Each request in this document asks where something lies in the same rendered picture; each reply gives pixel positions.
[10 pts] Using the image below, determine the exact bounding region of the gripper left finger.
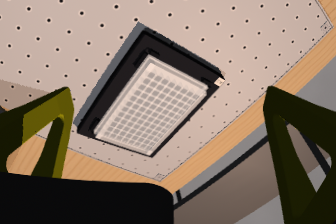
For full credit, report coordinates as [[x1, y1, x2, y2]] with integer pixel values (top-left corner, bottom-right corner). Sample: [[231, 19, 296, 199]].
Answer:
[[0, 87, 74, 178]]

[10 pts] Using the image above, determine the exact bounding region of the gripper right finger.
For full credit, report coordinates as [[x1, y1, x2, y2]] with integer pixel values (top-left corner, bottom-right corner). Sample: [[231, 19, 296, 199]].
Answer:
[[263, 86, 336, 224]]

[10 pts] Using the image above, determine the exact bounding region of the grey flat base plate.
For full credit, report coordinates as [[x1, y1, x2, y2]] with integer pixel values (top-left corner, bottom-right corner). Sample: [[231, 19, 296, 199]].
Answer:
[[0, 0, 334, 182]]

